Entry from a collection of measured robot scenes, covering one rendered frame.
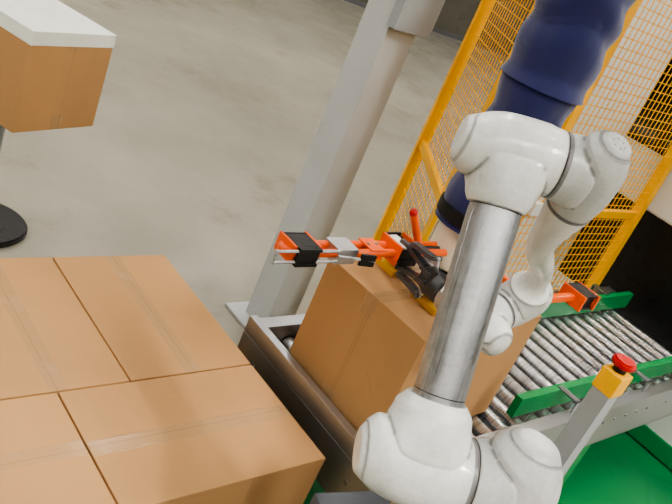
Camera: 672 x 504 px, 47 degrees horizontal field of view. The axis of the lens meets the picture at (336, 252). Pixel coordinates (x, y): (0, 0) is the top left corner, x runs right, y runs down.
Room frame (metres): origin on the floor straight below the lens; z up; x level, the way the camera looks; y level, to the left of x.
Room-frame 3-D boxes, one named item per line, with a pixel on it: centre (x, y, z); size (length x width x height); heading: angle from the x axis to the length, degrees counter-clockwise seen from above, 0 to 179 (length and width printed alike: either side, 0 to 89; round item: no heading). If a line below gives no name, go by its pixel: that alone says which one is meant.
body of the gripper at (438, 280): (1.82, -0.27, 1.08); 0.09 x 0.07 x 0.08; 48
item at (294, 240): (1.69, 0.09, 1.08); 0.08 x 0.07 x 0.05; 137
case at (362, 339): (2.11, -0.33, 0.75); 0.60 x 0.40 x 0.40; 142
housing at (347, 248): (1.78, -0.01, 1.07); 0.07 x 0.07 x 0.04; 47
